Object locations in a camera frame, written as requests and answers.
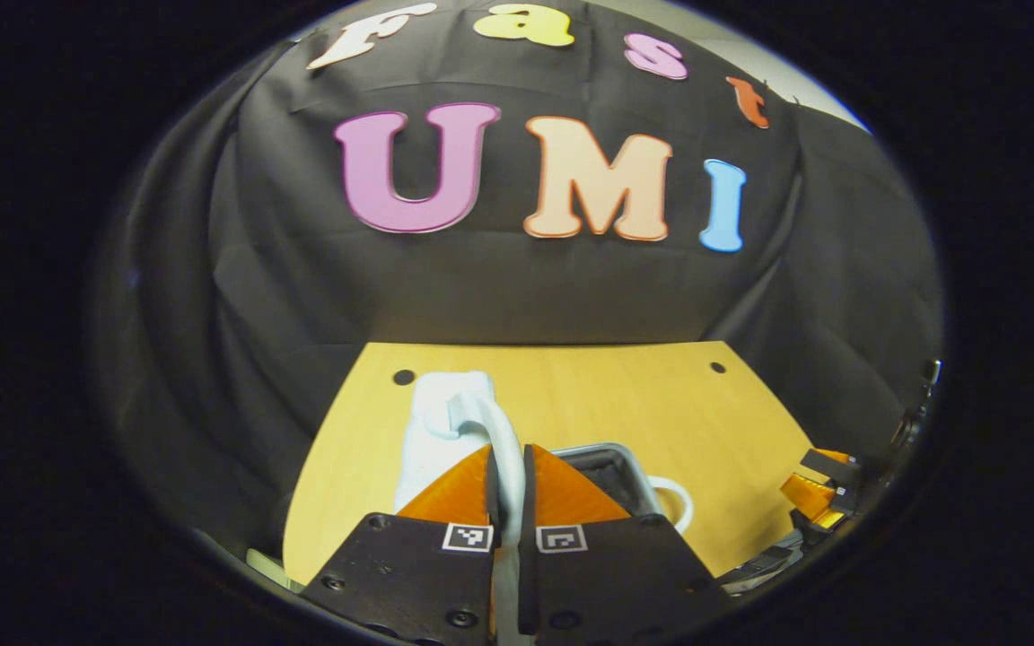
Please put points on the light blue suitcase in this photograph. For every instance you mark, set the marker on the light blue suitcase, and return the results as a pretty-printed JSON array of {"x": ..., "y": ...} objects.
[{"x": 432, "y": 431}]

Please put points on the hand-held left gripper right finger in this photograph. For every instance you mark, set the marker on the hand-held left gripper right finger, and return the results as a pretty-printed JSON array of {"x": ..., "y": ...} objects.
[{"x": 526, "y": 502}]

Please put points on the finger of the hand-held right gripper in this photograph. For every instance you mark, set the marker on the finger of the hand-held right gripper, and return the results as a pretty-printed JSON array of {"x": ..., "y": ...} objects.
[
  {"x": 831, "y": 471},
  {"x": 818, "y": 507}
]

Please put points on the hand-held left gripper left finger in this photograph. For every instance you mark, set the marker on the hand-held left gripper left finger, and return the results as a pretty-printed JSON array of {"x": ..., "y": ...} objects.
[{"x": 493, "y": 498}]

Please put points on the black backdrop cloth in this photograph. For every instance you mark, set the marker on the black backdrop cloth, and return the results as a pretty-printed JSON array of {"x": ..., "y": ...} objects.
[{"x": 499, "y": 287}]

